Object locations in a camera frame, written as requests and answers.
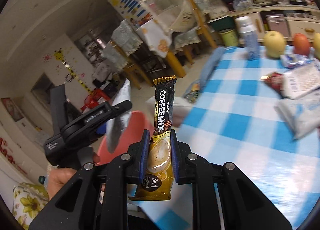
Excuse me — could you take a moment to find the pink storage box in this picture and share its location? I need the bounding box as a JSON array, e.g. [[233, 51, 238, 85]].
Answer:
[[266, 14, 290, 38]]

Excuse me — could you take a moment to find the person left hand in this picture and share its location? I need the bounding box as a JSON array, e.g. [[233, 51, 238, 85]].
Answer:
[[46, 164, 78, 200]]

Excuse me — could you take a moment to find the yellow pear left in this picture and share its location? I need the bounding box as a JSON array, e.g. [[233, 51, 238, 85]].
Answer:
[[263, 31, 286, 58]]

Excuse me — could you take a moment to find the blue white checkered tablecloth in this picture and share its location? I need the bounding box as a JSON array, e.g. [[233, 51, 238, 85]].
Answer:
[[130, 46, 320, 230]]

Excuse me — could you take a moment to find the pink plastic bucket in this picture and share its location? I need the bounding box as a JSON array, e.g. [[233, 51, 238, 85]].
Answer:
[[96, 111, 154, 165]]

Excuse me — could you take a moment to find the red snack wrapper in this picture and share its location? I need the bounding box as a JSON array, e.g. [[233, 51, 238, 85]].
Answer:
[[260, 72, 284, 95]]

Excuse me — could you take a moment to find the dining table with cloth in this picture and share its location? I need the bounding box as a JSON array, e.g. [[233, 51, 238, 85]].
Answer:
[[137, 19, 186, 78]]

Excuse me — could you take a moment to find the white blue milk bottle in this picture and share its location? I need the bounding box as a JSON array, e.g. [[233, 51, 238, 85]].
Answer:
[[235, 16, 260, 60]]

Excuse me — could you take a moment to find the green trash bin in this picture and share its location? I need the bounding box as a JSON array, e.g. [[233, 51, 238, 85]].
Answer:
[[219, 28, 239, 47]]

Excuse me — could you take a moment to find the wooden dining chair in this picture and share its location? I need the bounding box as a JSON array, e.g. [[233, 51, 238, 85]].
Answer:
[[188, 0, 217, 50]]

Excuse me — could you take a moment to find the yellow pear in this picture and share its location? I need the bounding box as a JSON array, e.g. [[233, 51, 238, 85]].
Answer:
[[313, 33, 320, 59], [263, 31, 286, 58]]

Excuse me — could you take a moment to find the mesh food cover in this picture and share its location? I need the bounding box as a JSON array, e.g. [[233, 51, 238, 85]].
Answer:
[[140, 0, 196, 33]]

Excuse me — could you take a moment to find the silver foil snack bag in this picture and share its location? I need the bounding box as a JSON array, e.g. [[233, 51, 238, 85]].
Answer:
[[106, 79, 131, 153]]

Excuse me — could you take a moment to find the red apple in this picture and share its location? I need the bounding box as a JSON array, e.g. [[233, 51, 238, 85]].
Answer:
[[293, 33, 310, 56]]

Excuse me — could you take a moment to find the blue cushion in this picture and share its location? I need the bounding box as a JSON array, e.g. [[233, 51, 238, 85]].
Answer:
[[199, 46, 225, 90]]

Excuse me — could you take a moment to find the yellow pear right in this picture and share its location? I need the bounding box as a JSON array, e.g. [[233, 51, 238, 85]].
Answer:
[[313, 33, 320, 59]]

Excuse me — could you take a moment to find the white blue milk carton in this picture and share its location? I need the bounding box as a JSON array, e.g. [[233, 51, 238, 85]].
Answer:
[[281, 62, 319, 99]]

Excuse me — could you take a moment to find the coffeemix sachet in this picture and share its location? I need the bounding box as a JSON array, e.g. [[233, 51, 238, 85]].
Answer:
[[129, 76, 176, 201]]

